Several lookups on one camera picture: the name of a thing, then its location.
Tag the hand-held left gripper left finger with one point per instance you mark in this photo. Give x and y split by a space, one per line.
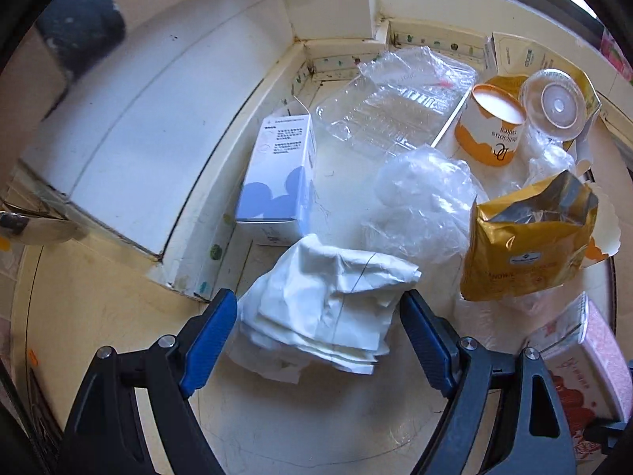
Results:
210 336

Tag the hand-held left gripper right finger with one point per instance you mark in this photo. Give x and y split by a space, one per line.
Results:
425 341

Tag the white paper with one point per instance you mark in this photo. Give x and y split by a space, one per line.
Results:
321 307

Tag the white box with blue dots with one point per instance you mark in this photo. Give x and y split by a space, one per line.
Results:
277 178

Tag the clear plastic tray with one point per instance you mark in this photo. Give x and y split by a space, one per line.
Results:
385 118

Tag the round clear plastic lid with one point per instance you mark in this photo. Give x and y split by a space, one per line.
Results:
556 104

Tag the white and yellow carton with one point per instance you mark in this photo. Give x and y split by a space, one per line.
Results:
524 54

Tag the gold foil snack bag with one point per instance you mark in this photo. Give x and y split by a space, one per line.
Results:
519 252

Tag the pink tissue pack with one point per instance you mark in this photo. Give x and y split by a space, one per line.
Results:
593 356

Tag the shiny metal object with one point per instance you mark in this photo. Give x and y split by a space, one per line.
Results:
34 227

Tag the small crumpled clear plastic bag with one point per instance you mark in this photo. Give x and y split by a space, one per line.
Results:
544 163

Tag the orange and white paper tub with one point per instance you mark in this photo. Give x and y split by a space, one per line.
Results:
487 133

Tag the thin clear plastic bag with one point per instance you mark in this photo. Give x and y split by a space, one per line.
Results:
420 69

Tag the dark blurred object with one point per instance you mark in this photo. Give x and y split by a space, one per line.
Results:
79 20

